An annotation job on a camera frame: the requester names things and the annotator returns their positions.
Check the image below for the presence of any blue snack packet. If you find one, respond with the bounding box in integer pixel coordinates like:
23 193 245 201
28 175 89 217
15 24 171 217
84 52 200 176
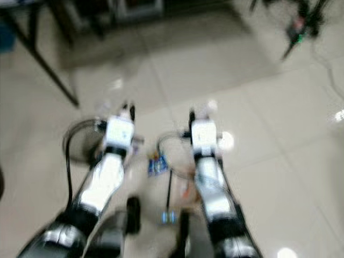
147 150 169 177

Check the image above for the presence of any thin black stick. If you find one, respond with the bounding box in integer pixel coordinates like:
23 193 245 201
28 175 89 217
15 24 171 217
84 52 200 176
166 169 173 211

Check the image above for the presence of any dark low cabinet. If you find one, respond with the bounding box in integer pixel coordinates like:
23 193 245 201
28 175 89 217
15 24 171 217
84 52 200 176
54 0 166 38

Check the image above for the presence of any black robot right leg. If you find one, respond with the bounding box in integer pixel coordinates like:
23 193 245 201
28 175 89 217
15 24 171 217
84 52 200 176
171 210 198 258

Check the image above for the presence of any black robot leg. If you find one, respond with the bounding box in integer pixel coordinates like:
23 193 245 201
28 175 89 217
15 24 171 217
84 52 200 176
171 210 198 258
86 196 143 258

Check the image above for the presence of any black robot left leg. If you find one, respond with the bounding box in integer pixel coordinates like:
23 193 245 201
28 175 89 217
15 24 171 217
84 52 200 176
86 196 143 258

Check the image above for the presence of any blue storage box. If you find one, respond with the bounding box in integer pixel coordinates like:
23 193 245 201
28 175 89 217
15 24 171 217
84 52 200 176
0 21 16 53

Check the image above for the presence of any black tripod stand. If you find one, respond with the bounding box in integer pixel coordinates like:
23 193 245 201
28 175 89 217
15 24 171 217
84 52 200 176
250 0 333 61

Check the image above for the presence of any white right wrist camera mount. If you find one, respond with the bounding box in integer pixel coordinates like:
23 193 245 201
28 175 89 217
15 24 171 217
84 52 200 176
192 120 219 156

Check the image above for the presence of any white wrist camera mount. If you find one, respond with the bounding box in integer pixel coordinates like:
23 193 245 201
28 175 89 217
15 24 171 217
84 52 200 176
192 120 219 156
106 115 135 150

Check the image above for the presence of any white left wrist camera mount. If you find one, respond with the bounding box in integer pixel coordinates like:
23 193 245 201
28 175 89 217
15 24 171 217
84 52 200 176
106 115 135 150

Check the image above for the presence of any grey right arm cable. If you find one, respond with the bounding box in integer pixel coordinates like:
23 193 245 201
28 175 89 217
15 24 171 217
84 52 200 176
156 131 191 162

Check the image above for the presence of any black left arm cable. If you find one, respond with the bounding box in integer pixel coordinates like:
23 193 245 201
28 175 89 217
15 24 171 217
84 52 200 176
64 120 107 211

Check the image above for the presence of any black metal frame table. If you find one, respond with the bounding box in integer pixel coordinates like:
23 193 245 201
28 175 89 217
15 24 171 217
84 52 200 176
0 0 80 107

